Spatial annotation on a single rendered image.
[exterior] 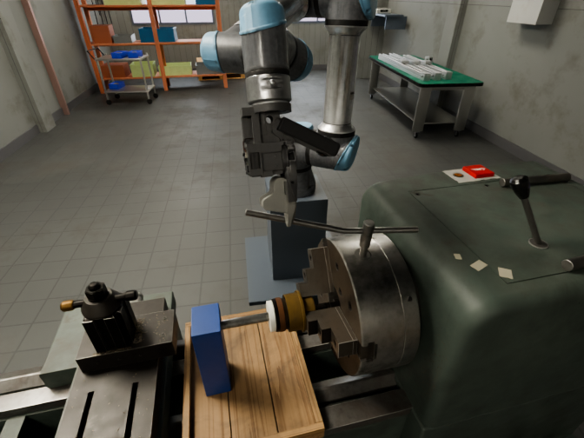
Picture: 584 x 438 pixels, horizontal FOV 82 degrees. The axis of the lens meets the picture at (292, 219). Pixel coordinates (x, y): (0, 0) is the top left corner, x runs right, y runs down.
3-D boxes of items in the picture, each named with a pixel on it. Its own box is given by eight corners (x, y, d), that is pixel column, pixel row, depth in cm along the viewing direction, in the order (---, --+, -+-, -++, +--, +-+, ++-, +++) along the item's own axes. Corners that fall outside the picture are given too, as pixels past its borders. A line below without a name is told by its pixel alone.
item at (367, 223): (364, 260, 73) (373, 218, 66) (367, 267, 71) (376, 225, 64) (354, 260, 73) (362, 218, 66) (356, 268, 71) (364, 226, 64)
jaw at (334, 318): (352, 301, 76) (375, 339, 66) (351, 318, 78) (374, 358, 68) (304, 310, 74) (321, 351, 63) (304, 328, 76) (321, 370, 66)
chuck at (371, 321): (340, 288, 103) (355, 206, 83) (385, 393, 79) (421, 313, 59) (311, 293, 101) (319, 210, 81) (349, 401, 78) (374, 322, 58)
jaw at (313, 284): (341, 288, 83) (333, 239, 84) (348, 289, 78) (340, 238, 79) (296, 295, 80) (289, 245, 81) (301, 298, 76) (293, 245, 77)
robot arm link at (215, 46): (288, -39, 93) (188, 29, 64) (327, -40, 89) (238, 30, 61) (293, 9, 102) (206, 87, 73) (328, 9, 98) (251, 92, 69)
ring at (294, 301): (308, 279, 80) (268, 286, 78) (319, 309, 72) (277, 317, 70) (307, 307, 85) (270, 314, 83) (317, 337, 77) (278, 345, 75)
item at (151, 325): (178, 321, 89) (174, 308, 86) (176, 355, 81) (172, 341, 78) (93, 336, 85) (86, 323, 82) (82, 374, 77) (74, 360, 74)
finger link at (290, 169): (282, 200, 61) (278, 151, 59) (292, 199, 61) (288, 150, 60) (288, 203, 57) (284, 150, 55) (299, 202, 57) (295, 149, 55)
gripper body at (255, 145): (246, 178, 63) (238, 109, 60) (291, 174, 64) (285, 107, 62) (250, 181, 55) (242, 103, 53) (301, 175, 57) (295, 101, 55)
